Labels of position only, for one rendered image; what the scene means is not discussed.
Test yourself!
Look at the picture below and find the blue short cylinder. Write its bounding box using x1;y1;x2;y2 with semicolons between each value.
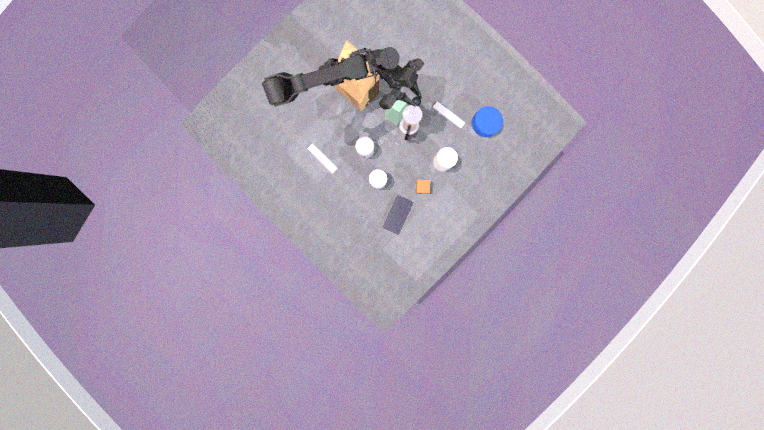
471;106;503;137

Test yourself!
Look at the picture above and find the white flat bar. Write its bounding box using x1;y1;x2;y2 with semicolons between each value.
433;102;465;129
307;144;337;173

